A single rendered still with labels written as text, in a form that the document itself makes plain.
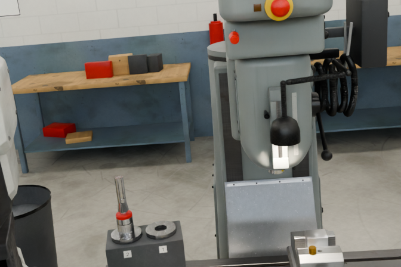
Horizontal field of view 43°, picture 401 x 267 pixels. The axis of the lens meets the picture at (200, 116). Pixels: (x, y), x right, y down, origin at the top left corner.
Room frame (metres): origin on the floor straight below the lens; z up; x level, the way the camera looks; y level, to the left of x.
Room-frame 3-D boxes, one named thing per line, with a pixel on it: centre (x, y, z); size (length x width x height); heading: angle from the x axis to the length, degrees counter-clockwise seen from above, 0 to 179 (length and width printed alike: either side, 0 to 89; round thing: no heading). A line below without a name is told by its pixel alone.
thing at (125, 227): (1.34, 0.24, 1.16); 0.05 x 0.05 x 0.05
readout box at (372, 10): (1.63, -0.56, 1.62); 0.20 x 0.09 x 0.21; 177
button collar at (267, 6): (1.12, -0.19, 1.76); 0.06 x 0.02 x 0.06; 87
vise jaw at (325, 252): (1.29, -0.31, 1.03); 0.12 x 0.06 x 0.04; 87
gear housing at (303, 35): (1.39, -0.21, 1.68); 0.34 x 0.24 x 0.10; 177
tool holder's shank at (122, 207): (1.34, 0.24, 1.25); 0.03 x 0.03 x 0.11
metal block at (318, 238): (1.35, -0.31, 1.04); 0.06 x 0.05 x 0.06; 87
